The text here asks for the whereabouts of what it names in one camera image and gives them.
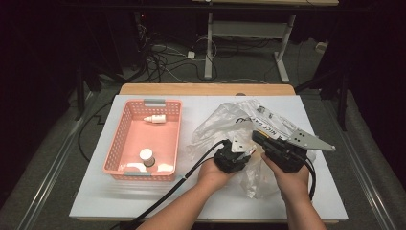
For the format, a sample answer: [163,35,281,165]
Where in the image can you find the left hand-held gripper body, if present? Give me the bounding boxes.
[213,137,253,174]

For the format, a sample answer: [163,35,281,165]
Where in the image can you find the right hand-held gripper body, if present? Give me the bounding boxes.
[261,128,337,173]

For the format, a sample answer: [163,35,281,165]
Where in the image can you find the clear plastic bag smiley print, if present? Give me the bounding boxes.
[186,99,317,199]

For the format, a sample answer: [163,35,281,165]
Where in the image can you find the pink plastic basket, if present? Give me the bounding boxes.
[102,99,184,182]

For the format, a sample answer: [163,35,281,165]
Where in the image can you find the small jar with white lid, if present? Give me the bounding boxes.
[139,148,156,168]

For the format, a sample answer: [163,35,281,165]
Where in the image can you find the white dropper bottle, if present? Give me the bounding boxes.
[143,114,168,125]

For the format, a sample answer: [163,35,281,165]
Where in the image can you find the person's left hand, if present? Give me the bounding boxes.
[196,157,238,190]

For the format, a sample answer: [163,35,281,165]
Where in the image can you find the person's right hand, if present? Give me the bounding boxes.
[260,152,311,203]

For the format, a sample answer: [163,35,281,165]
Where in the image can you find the white table board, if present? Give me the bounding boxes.
[69,94,349,221]

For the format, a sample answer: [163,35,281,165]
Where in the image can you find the wooden table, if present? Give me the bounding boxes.
[76,82,339,224]

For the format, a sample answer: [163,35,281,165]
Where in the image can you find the black metal stand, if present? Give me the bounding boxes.
[295,57,350,132]

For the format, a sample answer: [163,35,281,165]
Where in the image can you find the right hand-held gripper black cable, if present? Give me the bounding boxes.
[301,157,318,201]

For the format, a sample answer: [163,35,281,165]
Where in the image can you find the hand-held gripper black cable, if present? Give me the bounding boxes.
[121,140,228,230]
[301,157,318,201]

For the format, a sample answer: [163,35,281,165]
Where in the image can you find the left hand-held gripper black cable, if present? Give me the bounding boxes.
[121,140,228,230]

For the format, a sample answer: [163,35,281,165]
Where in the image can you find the grey metal floor rail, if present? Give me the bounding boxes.
[13,92,97,230]
[322,95,400,230]

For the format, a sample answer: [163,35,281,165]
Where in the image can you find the white metal desk frame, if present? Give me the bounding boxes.
[191,0,339,84]

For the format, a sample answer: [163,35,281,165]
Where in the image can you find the tangle of black floor cables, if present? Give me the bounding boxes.
[135,22,219,84]

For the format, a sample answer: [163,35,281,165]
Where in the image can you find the thin black floor cable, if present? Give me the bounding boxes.
[78,101,113,162]

